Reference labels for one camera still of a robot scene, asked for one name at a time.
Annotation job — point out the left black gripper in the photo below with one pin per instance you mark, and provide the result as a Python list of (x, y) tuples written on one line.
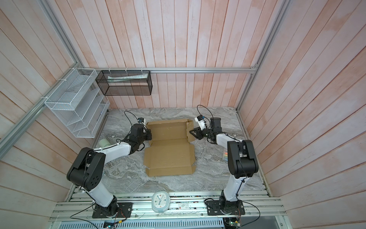
[(148, 132)]

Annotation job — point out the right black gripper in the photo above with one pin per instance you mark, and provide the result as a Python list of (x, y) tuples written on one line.
[(199, 133)]

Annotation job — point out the brown cardboard box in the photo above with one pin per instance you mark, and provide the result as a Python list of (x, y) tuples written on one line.
[(170, 152)]

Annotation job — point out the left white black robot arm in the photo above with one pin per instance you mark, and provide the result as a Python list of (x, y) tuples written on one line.
[(87, 169)]

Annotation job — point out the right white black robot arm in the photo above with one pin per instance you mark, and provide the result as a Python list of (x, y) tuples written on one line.
[(242, 163)]

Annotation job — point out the white paper in basket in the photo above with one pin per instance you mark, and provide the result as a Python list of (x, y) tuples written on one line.
[(128, 79)]

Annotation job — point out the pale blue alarm clock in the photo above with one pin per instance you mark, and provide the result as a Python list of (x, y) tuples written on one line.
[(160, 201)]

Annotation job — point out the small white label card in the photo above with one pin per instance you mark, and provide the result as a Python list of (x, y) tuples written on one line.
[(183, 206)]

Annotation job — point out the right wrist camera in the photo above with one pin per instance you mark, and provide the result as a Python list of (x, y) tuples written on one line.
[(201, 122)]

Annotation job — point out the black mesh wall basket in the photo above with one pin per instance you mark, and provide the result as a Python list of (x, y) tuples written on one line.
[(120, 89)]

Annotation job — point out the white wire mesh shelf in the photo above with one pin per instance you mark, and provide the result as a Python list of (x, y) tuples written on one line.
[(77, 104)]

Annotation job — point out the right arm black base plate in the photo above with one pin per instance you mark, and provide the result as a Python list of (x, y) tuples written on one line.
[(217, 207)]

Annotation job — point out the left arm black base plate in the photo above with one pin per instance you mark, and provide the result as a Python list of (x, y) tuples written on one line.
[(116, 209)]

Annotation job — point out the aluminium front rail frame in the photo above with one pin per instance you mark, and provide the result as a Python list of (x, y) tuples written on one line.
[(262, 211)]

